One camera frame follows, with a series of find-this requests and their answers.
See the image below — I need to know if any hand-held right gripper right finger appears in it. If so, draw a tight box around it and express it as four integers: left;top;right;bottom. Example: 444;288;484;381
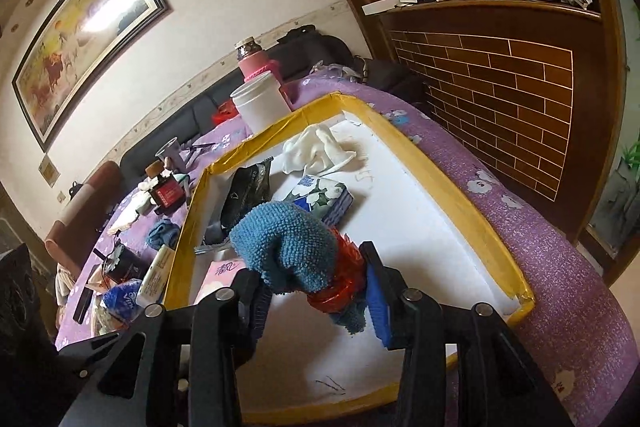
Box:
359;241;576;427

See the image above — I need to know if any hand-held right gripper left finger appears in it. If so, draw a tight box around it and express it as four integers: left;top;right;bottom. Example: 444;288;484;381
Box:
60;268;273;427

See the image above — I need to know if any red plastic bag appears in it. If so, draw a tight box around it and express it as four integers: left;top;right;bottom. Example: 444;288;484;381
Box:
306;227;368;315

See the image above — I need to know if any yellow-edged tray box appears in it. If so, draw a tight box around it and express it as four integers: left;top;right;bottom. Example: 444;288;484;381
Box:
164;92;536;425

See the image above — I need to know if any blue terry cloth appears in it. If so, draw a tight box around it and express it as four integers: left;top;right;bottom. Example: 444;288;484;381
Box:
229;201;368;335

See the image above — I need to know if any blue tissue packet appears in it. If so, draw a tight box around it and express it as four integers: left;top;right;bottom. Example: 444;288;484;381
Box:
97;279;146;325

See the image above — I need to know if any patterned cloth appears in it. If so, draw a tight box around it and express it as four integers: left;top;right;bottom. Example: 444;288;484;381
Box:
52;269;76;308

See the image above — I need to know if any pink tissue packet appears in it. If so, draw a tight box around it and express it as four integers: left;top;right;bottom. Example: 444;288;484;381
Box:
192;259;248;305

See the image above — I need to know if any black smartphone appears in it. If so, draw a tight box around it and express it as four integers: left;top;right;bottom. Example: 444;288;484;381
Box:
72;287;95;325

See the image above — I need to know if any brown chair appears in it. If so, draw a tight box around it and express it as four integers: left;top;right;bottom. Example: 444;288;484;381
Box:
44;159;126;278

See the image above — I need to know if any white tube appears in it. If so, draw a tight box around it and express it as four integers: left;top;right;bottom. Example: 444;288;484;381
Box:
136;244;176;308

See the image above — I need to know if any black cylindrical motor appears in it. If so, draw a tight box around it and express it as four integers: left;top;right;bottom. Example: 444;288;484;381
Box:
102;243;143;285

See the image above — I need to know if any black pouch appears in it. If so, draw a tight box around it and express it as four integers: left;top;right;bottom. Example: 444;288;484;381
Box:
204;162;273;243

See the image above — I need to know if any small blue cloth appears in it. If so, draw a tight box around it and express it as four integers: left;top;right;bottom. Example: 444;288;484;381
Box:
146;219;181;250

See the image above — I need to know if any blue floral tissue pack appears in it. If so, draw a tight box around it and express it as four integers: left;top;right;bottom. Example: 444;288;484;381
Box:
291;174;355;228

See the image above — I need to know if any white rubber glove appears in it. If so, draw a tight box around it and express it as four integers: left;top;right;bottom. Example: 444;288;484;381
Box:
107;179;156;233

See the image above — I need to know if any brown bottle with red label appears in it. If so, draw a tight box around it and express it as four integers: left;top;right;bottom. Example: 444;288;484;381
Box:
145;161;187;215

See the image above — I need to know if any purple floral tablecloth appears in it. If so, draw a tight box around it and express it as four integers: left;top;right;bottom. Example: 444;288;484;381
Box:
54;74;640;427

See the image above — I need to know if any white cloth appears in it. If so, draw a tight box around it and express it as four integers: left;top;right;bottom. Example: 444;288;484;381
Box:
280;123;357;175

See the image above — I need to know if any black leather sofa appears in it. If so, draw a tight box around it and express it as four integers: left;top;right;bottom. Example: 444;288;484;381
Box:
119;27;426;180

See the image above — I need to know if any shiny red bag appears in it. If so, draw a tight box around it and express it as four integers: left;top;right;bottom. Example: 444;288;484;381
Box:
212;99;238;125

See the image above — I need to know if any white plastic jar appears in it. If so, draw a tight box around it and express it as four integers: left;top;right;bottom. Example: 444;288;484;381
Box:
230;71;293;135

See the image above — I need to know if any pink knitted bottle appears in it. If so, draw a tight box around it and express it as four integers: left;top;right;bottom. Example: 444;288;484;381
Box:
235;37;296;108

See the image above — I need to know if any framed horse painting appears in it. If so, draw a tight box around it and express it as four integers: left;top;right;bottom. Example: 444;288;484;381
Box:
11;0;173;152

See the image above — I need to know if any wooden partition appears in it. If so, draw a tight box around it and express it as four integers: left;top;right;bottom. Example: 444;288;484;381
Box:
295;0;631;258

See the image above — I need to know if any green plant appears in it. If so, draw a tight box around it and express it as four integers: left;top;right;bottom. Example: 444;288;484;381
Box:
587;142;640;228

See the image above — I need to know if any small wall plaque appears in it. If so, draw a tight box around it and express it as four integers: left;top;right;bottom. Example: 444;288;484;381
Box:
39;154;61;188

